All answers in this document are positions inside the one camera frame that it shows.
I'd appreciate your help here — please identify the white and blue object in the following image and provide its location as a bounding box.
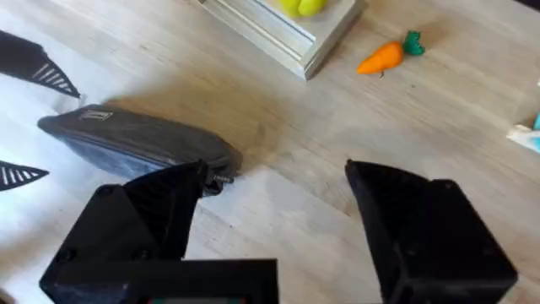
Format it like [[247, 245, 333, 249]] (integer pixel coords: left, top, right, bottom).
[[505, 110, 540, 154]]

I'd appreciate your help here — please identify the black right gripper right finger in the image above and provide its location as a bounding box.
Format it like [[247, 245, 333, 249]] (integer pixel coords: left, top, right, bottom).
[[344, 159, 519, 304]]

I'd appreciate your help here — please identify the orange toy carrot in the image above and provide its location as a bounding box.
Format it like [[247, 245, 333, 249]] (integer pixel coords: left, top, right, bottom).
[[356, 30, 426, 77]]

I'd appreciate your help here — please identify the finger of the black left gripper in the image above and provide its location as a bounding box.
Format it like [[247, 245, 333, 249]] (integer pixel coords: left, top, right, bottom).
[[0, 30, 82, 100], [0, 160, 50, 193]]

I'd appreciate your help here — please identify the dark grey zip bag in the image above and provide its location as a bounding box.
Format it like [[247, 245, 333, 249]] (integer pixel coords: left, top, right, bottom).
[[36, 103, 244, 198]]

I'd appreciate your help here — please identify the white box with yellow-green toys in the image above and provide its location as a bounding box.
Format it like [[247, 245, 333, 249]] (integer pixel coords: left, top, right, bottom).
[[197, 0, 366, 81]]

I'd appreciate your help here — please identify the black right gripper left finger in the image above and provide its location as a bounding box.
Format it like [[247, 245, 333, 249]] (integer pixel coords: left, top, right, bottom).
[[39, 160, 208, 292]]

